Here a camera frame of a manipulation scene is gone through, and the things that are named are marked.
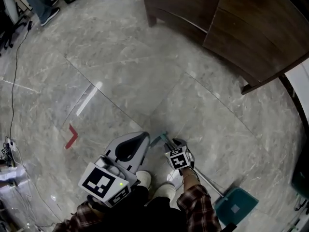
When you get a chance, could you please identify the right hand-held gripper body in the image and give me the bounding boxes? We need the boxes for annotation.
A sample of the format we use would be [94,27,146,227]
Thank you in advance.
[164,145,195,177]

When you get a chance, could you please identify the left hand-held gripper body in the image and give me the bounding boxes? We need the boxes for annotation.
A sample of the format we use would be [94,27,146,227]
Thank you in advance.
[77,151,143,208]

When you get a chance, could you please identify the teal long-handled dustpan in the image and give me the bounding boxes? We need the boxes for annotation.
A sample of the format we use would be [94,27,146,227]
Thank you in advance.
[149,130,260,227]

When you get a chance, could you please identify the person's left forearm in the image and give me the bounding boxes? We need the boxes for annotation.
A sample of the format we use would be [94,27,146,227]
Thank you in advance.
[53,197,112,232]

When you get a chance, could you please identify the person's right forearm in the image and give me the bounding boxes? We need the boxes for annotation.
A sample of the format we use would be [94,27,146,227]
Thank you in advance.
[177,167,222,232]

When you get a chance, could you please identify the person's white shoe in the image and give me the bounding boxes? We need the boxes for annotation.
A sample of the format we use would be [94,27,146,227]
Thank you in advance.
[136,170,153,191]
[154,183,177,201]

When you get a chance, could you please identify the red tape floor mark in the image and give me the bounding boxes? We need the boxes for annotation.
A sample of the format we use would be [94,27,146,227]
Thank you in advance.
[64,123,80,150]

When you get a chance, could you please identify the person's black trousers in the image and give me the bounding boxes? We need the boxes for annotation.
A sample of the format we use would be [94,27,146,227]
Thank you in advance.
[96,185,194,232]

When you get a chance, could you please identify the dark wooden vanity cabinet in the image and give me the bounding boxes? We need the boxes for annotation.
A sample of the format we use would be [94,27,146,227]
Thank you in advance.
[141,0,309,95]

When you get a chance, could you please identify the white floor cable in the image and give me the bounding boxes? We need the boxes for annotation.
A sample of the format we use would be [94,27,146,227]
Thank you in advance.
[9,151,58,228]

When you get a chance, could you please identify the black floor cable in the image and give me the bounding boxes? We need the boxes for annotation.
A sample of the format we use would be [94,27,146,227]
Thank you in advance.
[9,20,33,144]

